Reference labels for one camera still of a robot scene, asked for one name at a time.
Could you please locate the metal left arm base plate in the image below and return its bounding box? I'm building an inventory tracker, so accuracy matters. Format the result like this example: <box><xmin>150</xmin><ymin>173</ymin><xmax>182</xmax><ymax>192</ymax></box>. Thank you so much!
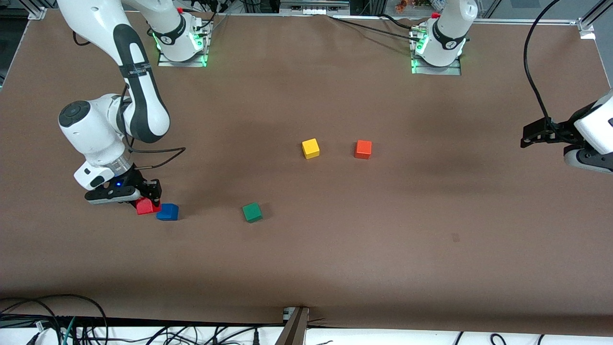
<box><xmin>410</xmin><ymin>26</ymin><xmax>463</xmax><ymax>76</ymax></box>

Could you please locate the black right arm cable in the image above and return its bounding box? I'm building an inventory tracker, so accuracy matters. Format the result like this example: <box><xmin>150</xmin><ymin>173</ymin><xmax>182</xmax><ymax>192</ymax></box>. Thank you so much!
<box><xmin>117</xmin><ymin>81</ymin><xmax>186</xmax><ymax>169</ymax></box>

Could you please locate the green wooden block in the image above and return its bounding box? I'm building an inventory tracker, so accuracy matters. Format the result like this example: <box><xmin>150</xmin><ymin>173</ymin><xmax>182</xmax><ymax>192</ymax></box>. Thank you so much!
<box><xmin>242</xmin><ymin>202</ymin><xmax>263</xmax><ymax>223</ymax></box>

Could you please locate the black looped cable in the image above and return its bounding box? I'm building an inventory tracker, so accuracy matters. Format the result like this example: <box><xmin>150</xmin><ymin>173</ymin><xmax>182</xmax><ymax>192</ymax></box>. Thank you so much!
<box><xmin>0</xmin><ymin>298</ymin><xmax>65</xmax><ymax>345</ymax></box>
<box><xmin>0</xmin><ymin>294</ymin><xmax>110</xmax><ymax>345</ymax></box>

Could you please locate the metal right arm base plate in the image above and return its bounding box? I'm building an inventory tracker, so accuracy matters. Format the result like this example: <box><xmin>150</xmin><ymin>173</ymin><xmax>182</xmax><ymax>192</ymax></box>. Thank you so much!
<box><xmin>158</xmin><ymin>19</ymin><xmax>210</xmax><ymax>68</ymax></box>

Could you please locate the teal cable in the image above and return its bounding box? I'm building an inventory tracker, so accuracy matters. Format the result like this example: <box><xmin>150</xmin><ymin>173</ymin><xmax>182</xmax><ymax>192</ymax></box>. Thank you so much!
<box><xmin>61</xmin><ymin>316</ymin><xmax>77</xmax><ymax>345</ymax></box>

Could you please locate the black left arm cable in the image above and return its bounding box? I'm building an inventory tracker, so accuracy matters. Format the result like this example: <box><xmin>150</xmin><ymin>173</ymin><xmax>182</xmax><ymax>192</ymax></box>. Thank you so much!
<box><xmin>523</xmin><ymin>0</ymin><xmax>575</xmax><ymax>144</ymax></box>

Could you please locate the brown table cover sheet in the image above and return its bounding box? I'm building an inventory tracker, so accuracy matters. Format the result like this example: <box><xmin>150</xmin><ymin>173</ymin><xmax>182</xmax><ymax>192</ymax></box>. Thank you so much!
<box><xmin>0</xmin><ymin>9</ymin><xmax>613</xmax><ymax>336</ymax></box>

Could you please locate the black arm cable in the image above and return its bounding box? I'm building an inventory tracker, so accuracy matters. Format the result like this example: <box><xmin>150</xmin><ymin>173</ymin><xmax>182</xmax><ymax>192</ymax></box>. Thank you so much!
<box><xmin>523</xmin><ymin>0</ymin><xmax>575</xmax><ymax>144</ymax></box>
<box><xmin>117</xmin><ymin>81</ymin><xmax>186</xmax><ymax>169</ymax></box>

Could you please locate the red wooden block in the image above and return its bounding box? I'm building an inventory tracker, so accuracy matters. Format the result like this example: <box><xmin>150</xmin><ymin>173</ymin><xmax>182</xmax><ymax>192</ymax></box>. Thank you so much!
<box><xmin>136</xmin><ymin>197</ymin><xmax>162</xmax><ymax>216</ymax></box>

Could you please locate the blue wooden block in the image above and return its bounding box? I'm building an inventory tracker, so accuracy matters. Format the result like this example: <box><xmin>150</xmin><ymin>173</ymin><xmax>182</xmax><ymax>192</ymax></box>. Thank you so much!
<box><xmin>156</xmin><ymin>203</ymin><xmax>180</xmax><ymax>221</ymax></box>

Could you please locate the black base cable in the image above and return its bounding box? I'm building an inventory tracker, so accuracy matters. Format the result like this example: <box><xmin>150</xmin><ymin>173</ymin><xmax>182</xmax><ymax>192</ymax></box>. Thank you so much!
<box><xmin>194</xmin><ymin>0</ymin><xmax>231</xmax><ymax>36</ymax></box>
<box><xmin>329</xmin><ymin>16</ymin><xmax>423</xmax><ymax>43</ymax></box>
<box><xmin>380</xmin><ymin>13</ymin><xmax>418</xmax><ymax>31</ymax></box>

